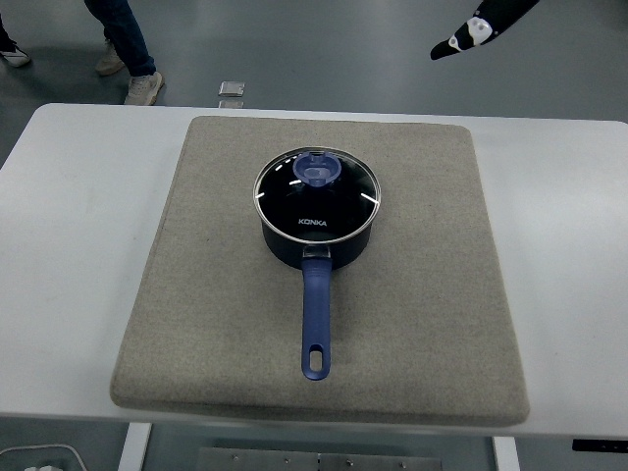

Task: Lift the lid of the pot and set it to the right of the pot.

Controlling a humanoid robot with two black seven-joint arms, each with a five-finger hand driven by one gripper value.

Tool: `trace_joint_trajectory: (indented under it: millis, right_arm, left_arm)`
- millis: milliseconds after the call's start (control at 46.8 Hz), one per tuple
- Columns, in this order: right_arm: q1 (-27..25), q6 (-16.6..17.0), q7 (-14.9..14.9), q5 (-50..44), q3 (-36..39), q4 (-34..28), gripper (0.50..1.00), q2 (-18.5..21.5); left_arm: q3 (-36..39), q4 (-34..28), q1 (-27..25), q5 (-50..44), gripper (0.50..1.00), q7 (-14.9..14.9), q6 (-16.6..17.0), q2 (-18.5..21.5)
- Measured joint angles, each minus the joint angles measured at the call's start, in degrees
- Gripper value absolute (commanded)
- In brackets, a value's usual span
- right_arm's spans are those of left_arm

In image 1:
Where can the grey metal plate with screws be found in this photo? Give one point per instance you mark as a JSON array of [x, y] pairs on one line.
[[255, 461]]

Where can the person's legs with beige shoes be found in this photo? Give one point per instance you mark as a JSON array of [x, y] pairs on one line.
[[130, 44]]

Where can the person's foot with white shoe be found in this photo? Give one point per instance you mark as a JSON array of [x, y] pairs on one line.
[[15, 56]]

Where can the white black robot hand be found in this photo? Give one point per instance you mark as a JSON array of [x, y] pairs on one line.
[[500, 12]]

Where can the black table control panel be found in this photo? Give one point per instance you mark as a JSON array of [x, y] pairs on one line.
[[598, 445]]

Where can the white table leg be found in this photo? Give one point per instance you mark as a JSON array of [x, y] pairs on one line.
[[133, 451], [506, 456]]

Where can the beige fabric mat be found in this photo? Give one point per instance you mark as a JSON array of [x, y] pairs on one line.
[[417, 319]]

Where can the glass lid with blue knob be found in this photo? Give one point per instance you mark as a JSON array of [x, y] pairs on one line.
[[319, 211]]

